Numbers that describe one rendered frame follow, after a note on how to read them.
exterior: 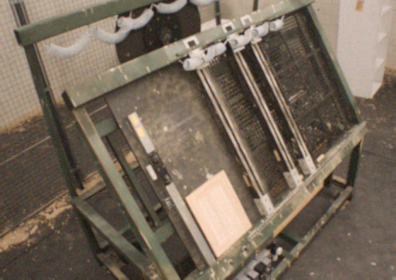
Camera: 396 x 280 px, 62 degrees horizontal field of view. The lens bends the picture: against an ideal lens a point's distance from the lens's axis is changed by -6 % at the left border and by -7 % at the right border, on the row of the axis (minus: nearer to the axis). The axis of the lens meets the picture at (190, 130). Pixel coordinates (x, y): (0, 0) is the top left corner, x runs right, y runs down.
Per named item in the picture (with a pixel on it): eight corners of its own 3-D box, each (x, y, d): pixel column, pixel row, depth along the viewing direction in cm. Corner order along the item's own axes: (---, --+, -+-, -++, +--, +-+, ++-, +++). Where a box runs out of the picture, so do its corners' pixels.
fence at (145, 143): (206, 266, 195) (210, 266, 192) (124, 117, 185) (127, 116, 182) (212, 260, 198) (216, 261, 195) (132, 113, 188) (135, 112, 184)
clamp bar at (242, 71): (288, 189, 239) (315, 188, 219) (211, 32, 226) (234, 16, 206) (296, 182, 244) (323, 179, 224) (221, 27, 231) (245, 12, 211)
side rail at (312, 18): (348, 125, 301) (359, 123, 292) (296, 10, 289) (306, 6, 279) (352, 121, 305) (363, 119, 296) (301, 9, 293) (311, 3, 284)
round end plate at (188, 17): (132, 105, 251) (107, -7, 209) (128, 103, 255) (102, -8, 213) (209, 67, 294) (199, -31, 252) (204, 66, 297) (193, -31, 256)
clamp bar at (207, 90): (259, 216, 221) (287, 218, 201) (173, 47, 208) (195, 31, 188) (269, 208, 227) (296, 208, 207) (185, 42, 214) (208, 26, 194)
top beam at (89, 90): (69, 112, 170) (74, 107, 161) (60, 94, 169) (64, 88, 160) (307, 6, 288) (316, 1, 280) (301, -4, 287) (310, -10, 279)
